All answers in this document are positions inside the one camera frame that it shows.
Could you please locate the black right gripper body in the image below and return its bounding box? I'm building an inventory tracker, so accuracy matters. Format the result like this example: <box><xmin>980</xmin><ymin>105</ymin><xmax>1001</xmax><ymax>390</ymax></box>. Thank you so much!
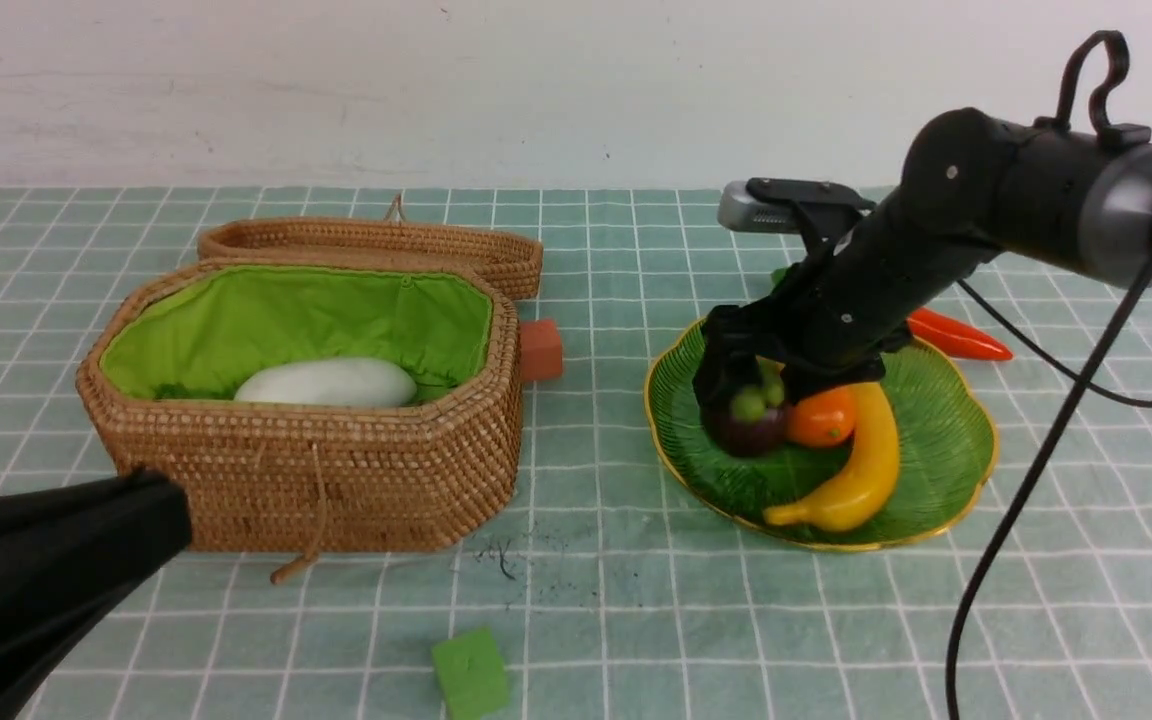
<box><xmin>692</xmin><ymin>195</ymin><xmax>1000</xmax><ymax>409</ymax></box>

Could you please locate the orange toy carrot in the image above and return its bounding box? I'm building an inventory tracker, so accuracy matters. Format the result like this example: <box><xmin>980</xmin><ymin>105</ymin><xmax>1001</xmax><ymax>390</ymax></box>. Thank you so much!
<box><xmin>882</xmin><ymin>306</ymin><xmax>1014</xmax><ymax>363</ymax></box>

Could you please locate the orange toy mango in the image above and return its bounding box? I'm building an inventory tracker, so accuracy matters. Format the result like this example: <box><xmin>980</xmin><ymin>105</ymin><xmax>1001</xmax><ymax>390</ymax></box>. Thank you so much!
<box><xmin>786</xmin><ymin>387</ymin><xmax>856</xmax><ymax>448</ymax></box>

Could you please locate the purple toy mangosteen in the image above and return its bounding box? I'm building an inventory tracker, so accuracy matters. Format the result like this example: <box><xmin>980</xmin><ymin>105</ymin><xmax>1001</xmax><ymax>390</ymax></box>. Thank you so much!
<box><xmin>700</xmin><ymin>357</ymin><xmax>790</xmax><ymax>458</ymax></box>

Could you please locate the yellow toy banana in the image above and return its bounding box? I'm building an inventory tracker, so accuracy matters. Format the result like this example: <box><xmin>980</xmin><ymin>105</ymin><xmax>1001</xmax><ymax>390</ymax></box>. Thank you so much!
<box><xmin>761</xmin><ymin>382</ymin><xmax>901</xmax><ymax>533</ymax></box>

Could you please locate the white toy radish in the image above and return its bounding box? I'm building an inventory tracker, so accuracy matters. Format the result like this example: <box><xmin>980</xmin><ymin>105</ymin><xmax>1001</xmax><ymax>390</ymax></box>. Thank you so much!
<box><xmin>233</xmin><ymin>357</ymin><xmax>419</xmax><ymax>407</ymax></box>

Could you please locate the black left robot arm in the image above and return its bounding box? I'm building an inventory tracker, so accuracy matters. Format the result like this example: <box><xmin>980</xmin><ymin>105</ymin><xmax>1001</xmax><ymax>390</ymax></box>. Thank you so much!
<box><xmin>0</xmin><ymin>468</ymin><xmax>192</xmax><ymax>719</ymax></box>

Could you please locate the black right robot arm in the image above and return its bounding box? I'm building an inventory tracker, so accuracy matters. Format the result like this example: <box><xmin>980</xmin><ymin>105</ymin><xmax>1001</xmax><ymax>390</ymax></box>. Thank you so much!
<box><xmin>692</xmin><ymin>108</ymin><xmax>1152</xmax><ymax>409</ymax></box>

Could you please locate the green glass leaf plate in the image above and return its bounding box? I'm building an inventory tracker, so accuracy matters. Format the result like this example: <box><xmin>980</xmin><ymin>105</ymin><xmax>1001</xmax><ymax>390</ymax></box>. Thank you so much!
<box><xmin>643</xmin><ymin>323</ymin><xmax>998</xmax><ymax>552</ymax></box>

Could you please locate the orange foam block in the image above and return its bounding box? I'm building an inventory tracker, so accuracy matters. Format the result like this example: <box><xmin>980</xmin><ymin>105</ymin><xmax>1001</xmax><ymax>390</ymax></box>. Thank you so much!
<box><xmin>518</xmin><ymin>316</ymin><xmax>564</xmax><ymax>382</ymax></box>

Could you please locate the woven rattan basket lid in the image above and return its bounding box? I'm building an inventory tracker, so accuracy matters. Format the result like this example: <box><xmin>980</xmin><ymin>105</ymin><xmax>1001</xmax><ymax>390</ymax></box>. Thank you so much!
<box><xmin>196</xmin><ymin>195</ymin><xmax>544</xmax><ymax>301</ymax></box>

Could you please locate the teal checkered tablecloth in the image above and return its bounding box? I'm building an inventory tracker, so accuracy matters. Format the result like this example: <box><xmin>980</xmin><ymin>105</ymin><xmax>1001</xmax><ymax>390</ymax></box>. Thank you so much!
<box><xmin>0</xmin><ymin>187</ymin><xmax>1152</xmax><ymax>719</ymax></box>

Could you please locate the green foam cube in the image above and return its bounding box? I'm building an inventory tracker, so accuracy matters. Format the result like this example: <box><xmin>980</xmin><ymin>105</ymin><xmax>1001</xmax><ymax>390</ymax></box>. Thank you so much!
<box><xmin>431</xmin><ymin>626</ymin><xmax>509</xmax><ymax>720</ymax></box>

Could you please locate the woven rattan basket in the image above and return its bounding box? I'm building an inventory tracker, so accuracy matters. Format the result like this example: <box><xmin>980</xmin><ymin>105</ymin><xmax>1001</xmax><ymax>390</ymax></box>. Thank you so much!
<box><xmin>76</xmin><ymin>258</ymin><xmax>524</xmax><ymax>558</ymax></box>

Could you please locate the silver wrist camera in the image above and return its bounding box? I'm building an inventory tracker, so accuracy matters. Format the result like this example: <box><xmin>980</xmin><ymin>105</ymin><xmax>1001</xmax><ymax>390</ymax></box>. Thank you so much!
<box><xmin>717</xmin><ymin>179</ymin><xmax>877</xmax><ymax>241</ymax></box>

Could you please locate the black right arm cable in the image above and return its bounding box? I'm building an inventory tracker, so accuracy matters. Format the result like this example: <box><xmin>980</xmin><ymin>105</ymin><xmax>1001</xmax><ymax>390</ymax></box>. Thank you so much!
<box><xmin>943</xmin><ymin>0</ymin><xmax>1152</xmax><ymax>720</ymax></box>

